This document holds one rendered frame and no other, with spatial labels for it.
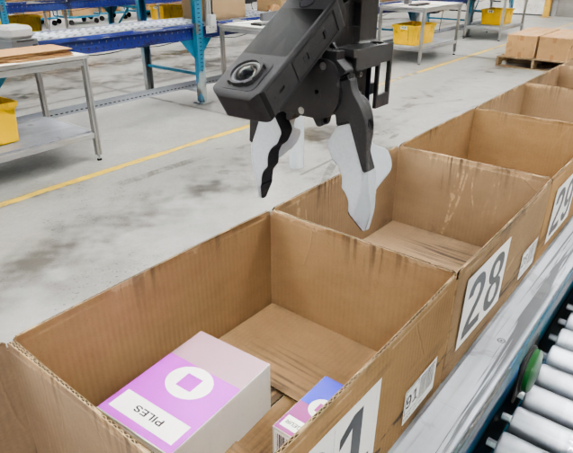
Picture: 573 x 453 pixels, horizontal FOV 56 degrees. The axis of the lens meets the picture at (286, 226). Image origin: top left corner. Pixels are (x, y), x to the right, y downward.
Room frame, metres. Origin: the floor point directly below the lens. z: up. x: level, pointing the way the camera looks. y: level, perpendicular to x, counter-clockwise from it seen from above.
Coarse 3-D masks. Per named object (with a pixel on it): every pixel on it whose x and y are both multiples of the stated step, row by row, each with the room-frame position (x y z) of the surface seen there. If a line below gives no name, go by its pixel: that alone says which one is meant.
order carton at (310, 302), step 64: (192, 256) 0.60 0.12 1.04; (256, 256) 0.69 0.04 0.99; (320, 256) 0.66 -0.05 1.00; (384, 256) 0.60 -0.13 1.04; (64, 320) 0.46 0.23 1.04; (128, 320) 0.52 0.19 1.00; (192, 320) 0.59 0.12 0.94; (256, 320) 0.67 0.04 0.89; (320, 320) 0.66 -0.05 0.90; (384, 320) 0.59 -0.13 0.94; (448, 320) 0.53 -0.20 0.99; (384, 384) 0.41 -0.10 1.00; (256, 448) 0.43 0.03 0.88; (384, 448) 0.42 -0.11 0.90
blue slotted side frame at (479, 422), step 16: (560, 288) 0.77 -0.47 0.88; (560, 304) 0.99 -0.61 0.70; (544, 320) 0.70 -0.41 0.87; (544, 336) 0.90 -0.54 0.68; (512, 368) 0.58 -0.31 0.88; (512, 384) 0.74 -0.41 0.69; (496, 400) 0.53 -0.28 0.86; (480, 416) 0.49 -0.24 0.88; (496, 416) 0.68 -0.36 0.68; (480, 432) 0.62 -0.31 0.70; (496, 432) 0.65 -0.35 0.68; (464, 448) 0.45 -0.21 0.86; (480, 448) 0.61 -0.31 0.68
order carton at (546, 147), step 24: (456, 120) 1.24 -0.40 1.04; (480, 120) 1.31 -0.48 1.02; (504, 120) 1.28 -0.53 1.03; (528, 120) 1.24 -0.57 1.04; (552, 120) 1.21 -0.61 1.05; (408, 144) 1.05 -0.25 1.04; (432, 144) 1.15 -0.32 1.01; (456, 144) 1.26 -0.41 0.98; (480, 144) 1.31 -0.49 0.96; (504, 144) 1.27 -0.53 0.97; (528, 144) 1.24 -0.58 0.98; (552, 144) 1.20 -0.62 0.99; (528, 168) 1.23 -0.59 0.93; (552, 168) 1.19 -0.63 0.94; (552, 192) 0.86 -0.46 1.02; (552, 240) 0.94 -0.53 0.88
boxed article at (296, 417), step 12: (324, 384) 0.48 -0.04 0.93; (336, 384) 0.48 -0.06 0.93; (312, 396) 0.46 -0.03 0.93; (324, 396) 0.46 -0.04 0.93; (300, 408) 0.45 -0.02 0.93; (312, 408) 0.45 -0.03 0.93; (288, 420) 0.43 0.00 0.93; (300, 420) 0.43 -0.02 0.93; (276, 432) 0.42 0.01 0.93; (288, 432) 0.41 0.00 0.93; (276, 444) 0.42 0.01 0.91
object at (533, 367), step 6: (534, 354) 0.64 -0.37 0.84; (540, 354) 0.64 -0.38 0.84; (534, 360) 0.63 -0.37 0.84; (540, 360) 0.64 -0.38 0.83; (528, 366) 0.63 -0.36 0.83; (534, 366) 0.63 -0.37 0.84; (540, 366) 0.65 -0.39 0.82; (528, 372) 0.62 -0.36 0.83; (534, 372) 0.63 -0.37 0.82; (528, 378) 0.62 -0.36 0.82; (534, 378) 0.63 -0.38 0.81; (522, 384) 0.62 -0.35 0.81; (528, 384) 0.62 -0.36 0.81; (522, 390) 0.62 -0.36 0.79; (528, 390) 0.62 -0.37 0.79
